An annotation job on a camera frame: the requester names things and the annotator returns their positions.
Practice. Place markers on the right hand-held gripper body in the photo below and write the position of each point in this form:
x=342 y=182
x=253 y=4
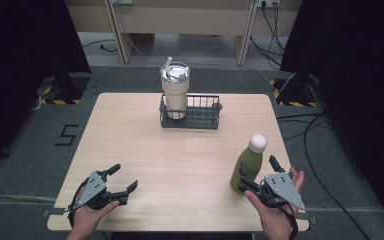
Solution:
x=281 y=188

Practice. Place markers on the black curtain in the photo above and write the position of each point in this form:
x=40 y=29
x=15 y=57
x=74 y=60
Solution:
x=20 y=66
x=356 y=83

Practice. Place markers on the white tumbler with clear lid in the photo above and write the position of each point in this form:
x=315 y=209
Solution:
x=175 y=90

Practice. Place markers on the green bottle with white cap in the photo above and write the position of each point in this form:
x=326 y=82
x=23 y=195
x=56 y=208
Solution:
x=248 y=163

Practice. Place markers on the person's left hand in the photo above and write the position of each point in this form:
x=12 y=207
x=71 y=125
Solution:
x=88 y=218

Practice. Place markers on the white wall socket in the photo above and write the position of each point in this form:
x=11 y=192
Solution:
x=268 y=2

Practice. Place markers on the person's right hand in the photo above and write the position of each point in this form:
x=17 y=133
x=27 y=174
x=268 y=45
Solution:
x=273 y=221

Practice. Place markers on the black stand base striped tape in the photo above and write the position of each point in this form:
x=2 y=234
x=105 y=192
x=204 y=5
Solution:
x=295 y=93
x=67 y=90

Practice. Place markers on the white power strip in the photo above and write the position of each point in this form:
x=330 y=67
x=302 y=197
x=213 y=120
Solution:
x=122 y=1

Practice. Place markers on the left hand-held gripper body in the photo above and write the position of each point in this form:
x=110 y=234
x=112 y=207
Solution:
x=95 y=188

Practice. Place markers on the beige desk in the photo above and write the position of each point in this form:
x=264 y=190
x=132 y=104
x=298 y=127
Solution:
x=183 y=18

